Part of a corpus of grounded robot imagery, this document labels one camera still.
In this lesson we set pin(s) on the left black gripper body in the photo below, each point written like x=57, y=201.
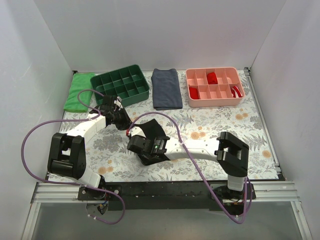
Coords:
x=119, y=119

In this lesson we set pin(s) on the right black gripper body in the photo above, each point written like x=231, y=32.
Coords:
x=136, y=144

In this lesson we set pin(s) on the black underwear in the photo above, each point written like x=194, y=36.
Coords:
x=152, y=130

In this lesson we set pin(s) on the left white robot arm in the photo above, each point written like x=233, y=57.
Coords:
x=67, y=155

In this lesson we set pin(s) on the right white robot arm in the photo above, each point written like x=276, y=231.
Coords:
x=231, y=153

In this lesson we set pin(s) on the rolled red underwear left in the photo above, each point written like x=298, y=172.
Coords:
x=193, y=92

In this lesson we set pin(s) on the rolled red underwear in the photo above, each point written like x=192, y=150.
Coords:
x=212, y=78
x=193, y=92

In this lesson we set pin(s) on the rolled red underwear top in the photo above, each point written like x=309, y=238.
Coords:
x=212, y=78

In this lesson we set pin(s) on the red white striped underwear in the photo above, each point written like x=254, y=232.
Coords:
x=236, y=93

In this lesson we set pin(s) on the green divided organizer tray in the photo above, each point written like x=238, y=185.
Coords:
x=128, y=83

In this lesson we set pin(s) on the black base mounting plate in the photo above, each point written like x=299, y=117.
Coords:
x=155, y=195

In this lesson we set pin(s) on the floral patterned table mat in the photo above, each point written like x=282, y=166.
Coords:
x=107, y=154

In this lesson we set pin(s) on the folded green towel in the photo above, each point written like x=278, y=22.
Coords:
x=80, y=82

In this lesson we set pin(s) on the folded grey-blue towel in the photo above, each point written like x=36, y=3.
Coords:
x=166, y=93

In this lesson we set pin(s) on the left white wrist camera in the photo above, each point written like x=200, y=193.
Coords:
x=117, y=103

